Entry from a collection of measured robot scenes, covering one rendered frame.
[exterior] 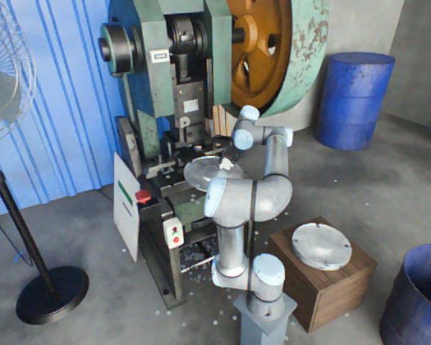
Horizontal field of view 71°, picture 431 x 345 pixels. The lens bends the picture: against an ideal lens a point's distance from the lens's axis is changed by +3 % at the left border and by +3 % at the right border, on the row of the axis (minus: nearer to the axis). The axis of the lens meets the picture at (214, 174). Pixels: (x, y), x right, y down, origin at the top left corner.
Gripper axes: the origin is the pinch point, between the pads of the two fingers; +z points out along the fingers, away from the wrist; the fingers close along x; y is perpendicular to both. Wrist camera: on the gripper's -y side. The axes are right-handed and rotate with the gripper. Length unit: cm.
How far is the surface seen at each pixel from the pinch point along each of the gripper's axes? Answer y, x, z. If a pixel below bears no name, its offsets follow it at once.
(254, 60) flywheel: -19, 36, -37
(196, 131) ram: -19.1, 1.3, -7.2
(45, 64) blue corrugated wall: -149, 8, 32
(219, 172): 1.9, -3.1, 0.9
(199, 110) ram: -23.7, 5.8, -15.2
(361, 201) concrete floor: 83, 124, 53
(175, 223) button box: 1.6, -30.1, 17.9
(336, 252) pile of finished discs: 70, 17, 16
